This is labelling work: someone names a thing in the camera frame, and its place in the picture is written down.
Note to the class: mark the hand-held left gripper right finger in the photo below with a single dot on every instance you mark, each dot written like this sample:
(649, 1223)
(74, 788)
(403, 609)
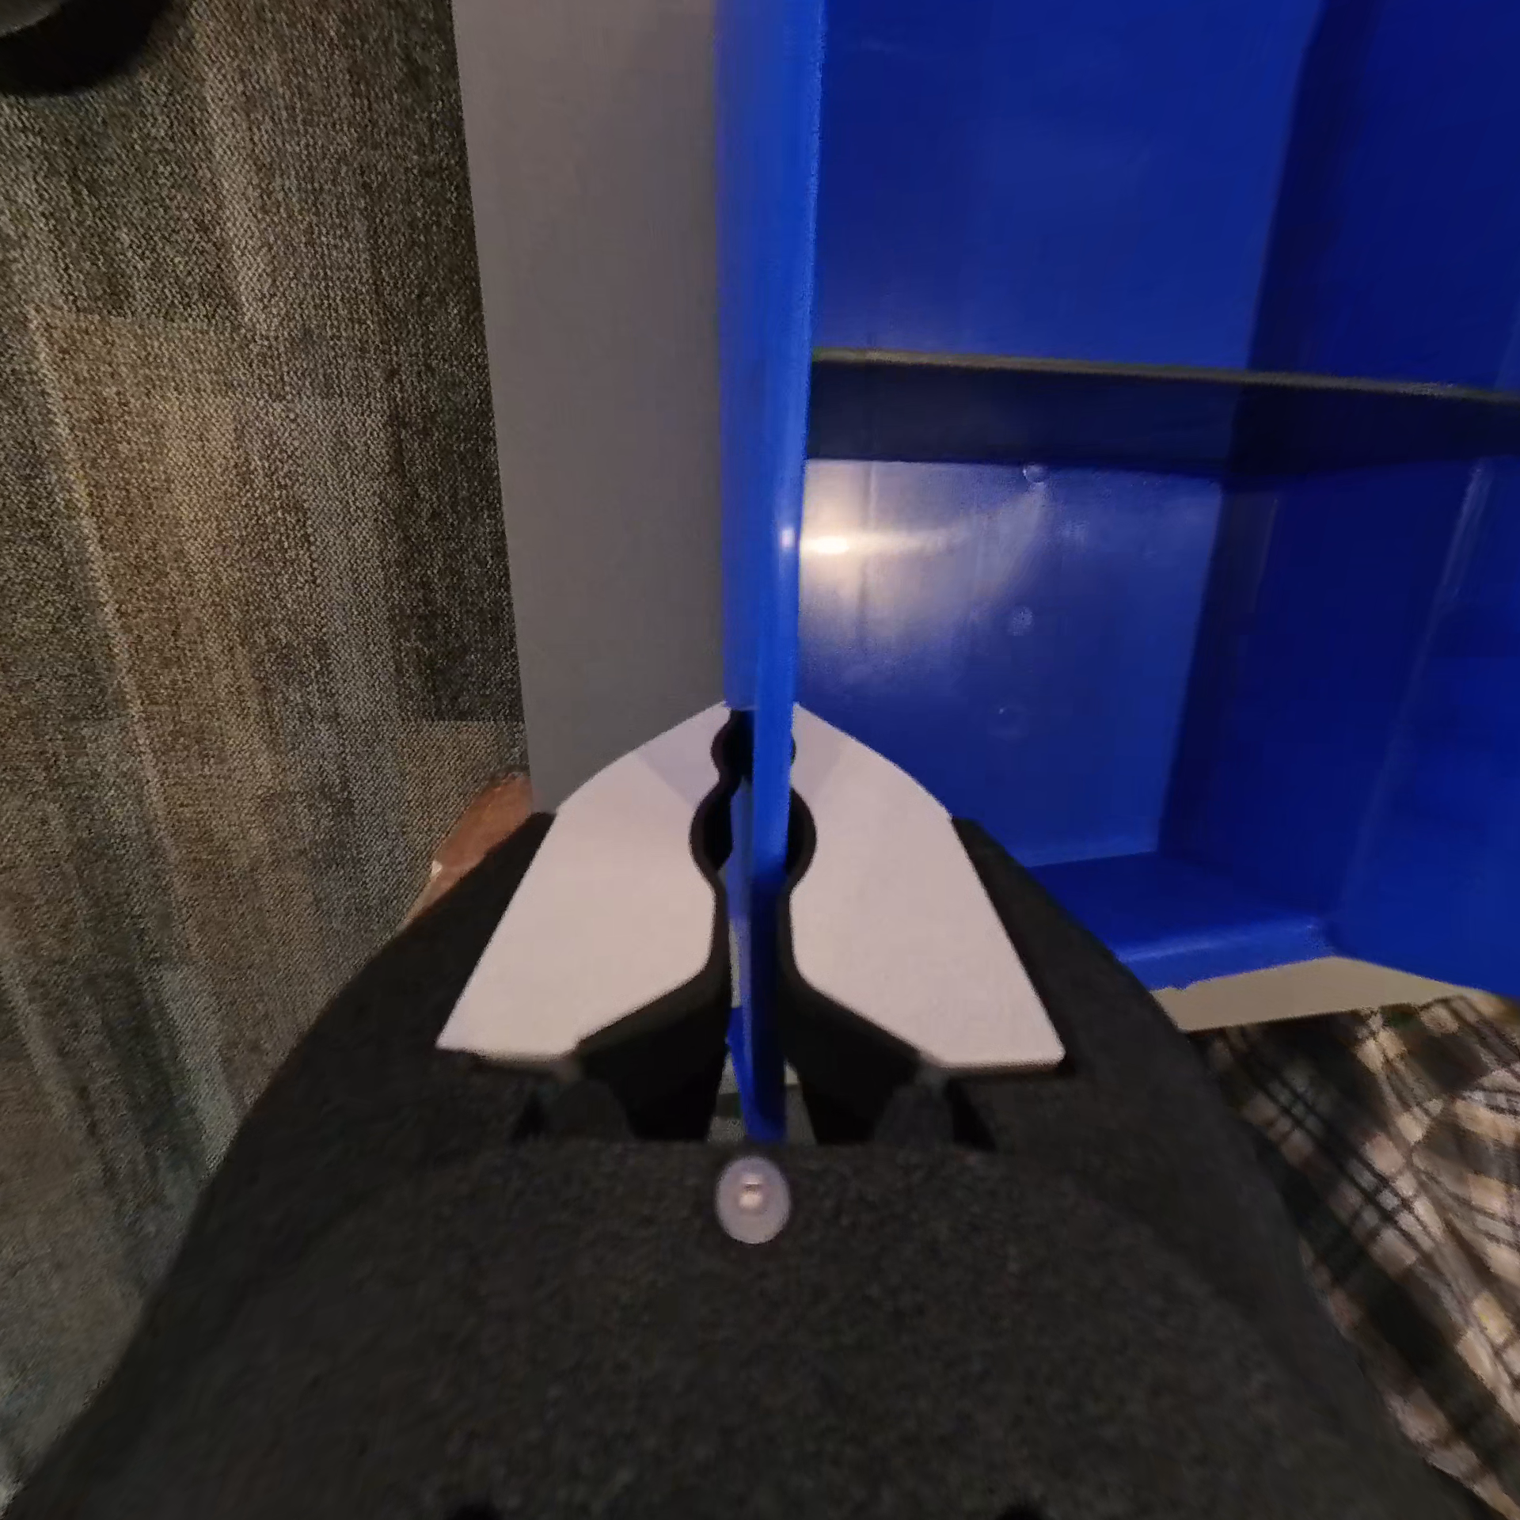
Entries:
(926, 938)

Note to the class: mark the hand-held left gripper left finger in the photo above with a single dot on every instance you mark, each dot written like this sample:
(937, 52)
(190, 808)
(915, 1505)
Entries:
(581, 928)

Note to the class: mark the blue plastic bin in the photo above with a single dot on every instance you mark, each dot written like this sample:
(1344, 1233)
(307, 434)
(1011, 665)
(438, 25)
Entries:
(1067, 654)

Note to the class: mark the dark round object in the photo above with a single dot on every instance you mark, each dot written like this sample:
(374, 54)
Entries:
(60, 35)

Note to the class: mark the wooden post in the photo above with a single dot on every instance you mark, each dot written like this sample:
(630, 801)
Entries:
(474, 821)

